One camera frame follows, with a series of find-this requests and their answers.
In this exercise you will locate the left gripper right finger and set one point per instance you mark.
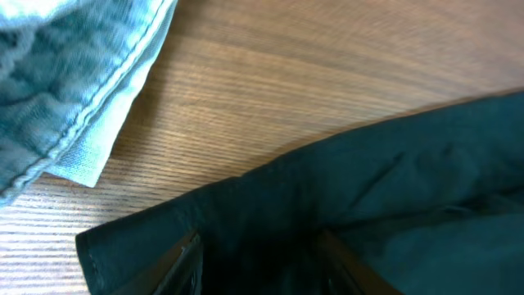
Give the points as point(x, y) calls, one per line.
point(344, 274)

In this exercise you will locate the black shorts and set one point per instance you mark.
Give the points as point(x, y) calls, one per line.
point(432, 202)

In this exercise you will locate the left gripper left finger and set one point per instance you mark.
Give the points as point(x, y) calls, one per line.
point(177, 272)

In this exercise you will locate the folded light blue jeans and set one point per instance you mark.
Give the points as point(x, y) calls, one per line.
point(70, 71)

